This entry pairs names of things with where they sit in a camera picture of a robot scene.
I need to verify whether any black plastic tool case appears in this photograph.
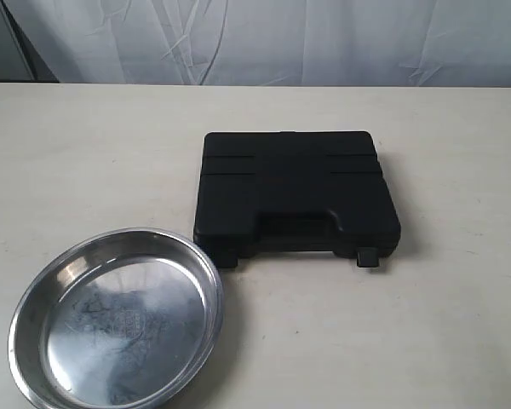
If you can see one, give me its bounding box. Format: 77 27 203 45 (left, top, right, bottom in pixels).
193 130 401 268

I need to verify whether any round stainless steel tray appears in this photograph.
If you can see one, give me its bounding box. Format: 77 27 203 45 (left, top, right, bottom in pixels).
8 228 224 408

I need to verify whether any dark vertical pole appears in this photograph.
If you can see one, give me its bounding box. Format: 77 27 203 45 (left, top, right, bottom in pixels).
0 0 59 84

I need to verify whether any white backdrop curtain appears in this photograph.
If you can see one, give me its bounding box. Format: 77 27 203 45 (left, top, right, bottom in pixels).
6 1 511 87

